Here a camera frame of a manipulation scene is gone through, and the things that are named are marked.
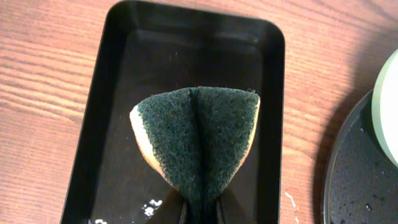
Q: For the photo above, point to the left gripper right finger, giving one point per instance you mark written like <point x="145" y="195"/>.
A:
<point x="229" y="211"/>

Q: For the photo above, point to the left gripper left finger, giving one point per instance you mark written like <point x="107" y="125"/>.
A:
<point x="174" y="210"/>

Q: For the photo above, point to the green yellow sponge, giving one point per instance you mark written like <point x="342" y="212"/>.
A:
<point x="197" y="138"/>

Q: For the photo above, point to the black round tray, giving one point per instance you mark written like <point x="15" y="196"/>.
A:
<point x="360" y="181"/>

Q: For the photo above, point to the black rectangular tray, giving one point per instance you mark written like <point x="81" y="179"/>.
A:
<point x="150" y="48"/>

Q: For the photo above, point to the light blue plate top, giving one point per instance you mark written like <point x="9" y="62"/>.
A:
<point x="384" y="108"/>

